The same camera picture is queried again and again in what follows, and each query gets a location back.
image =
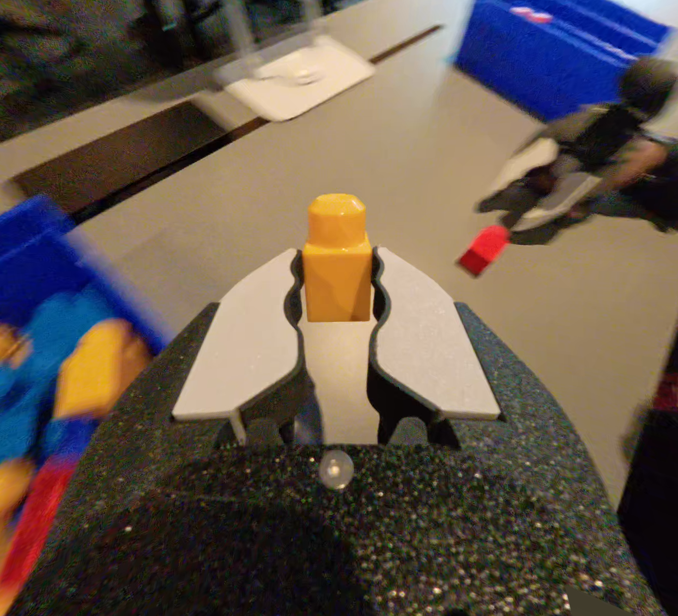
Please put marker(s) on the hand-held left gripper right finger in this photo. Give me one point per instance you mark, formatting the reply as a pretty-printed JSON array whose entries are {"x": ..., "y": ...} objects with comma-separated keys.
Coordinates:
[{"x": 429, "y": 351}]

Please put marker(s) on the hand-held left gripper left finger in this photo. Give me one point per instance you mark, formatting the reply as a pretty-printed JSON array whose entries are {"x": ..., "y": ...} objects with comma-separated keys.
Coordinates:
[{"x": 243, "y": 351}]

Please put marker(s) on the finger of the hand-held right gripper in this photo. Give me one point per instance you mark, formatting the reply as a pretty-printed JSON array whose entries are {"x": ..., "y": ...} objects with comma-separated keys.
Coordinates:
[
  {"x": 524, "y": 160},
  {"x": 572, "y": 192}
]

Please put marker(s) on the blue plastic bin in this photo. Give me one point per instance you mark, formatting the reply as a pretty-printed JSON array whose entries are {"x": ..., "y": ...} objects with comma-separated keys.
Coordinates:
[
  {"x": 529, "y": 65},
  {"x": 32, "y": 255}
]

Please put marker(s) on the red single-stud block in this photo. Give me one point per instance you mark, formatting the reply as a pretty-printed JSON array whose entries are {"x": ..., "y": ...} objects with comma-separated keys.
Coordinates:
[{"x": 484, "y": 250}]

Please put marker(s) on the yellow single-stud block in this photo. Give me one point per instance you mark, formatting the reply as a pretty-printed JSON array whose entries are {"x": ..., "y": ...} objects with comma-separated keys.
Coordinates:
[{"x": 339, "y": 277}]

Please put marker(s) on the person's right forearm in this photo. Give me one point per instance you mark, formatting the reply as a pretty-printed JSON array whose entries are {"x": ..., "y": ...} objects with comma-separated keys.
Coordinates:
[{"x": 665, "y": 197}]

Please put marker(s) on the person's right hand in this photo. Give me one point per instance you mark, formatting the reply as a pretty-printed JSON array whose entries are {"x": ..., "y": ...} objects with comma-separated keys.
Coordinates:
[{"x": 638, "y": 163}]

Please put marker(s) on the blue two-stud block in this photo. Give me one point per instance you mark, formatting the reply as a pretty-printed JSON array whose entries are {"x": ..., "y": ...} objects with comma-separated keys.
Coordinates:
[{"x": 32, "y": 399}]

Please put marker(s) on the white rounded tray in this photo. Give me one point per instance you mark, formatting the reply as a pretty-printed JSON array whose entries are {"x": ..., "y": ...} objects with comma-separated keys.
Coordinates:
[{"x": 318, "y": 86}]

